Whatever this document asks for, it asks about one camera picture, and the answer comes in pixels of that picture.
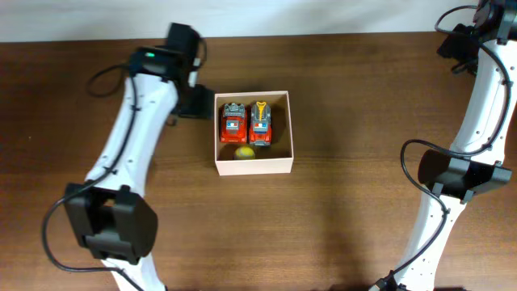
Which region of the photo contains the red fire truck grey top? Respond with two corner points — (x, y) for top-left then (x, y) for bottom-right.
(220, 103), (247, 144)

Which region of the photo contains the yellow toy ball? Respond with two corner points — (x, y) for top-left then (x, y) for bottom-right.
(233, 145), (256, 160)

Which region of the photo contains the fire truck with yellow ladder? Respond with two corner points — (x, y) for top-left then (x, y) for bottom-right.
(249, 101), (272, 146)

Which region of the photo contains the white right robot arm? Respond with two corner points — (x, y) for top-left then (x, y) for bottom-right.
(371, 0), (516, 290)

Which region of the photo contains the pink cardboard box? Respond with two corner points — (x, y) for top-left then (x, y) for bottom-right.
(213, 91), (294, 176)

